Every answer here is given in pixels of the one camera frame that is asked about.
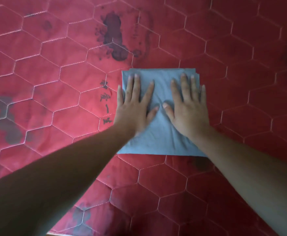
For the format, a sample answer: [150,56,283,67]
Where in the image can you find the person's left hand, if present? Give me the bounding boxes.
[113,73,160,138]

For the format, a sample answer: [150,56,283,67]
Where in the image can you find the person's right hand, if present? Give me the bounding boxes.
[162,73,212,143]

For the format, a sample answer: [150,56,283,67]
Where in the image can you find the grey trousers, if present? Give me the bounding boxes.
[116,68,209,158]

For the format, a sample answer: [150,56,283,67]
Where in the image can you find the person's right forearm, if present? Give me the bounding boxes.
[194,128,287,236]

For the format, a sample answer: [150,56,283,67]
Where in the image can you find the person's left forearm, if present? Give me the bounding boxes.
[0,125,137,236]

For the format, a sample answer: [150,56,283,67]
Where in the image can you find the red quilted mattress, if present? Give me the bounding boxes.
[0,0,287,236]

